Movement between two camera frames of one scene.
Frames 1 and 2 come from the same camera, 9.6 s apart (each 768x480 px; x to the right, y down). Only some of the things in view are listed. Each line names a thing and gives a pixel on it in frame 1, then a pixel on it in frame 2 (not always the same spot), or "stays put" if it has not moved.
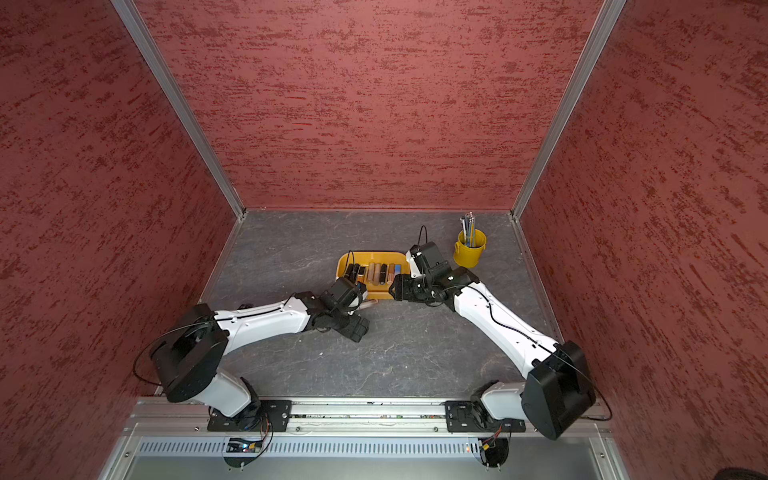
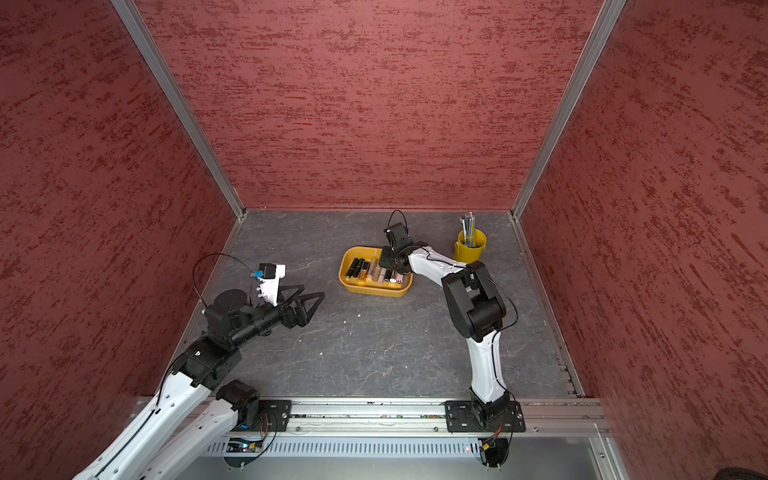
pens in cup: (469, 229) stays put
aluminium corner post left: (180, 102) stays put
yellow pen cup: (469, 256) stays put
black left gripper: (355, 320) -> (290, 319)
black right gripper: (403, 289) -> (385, 261)
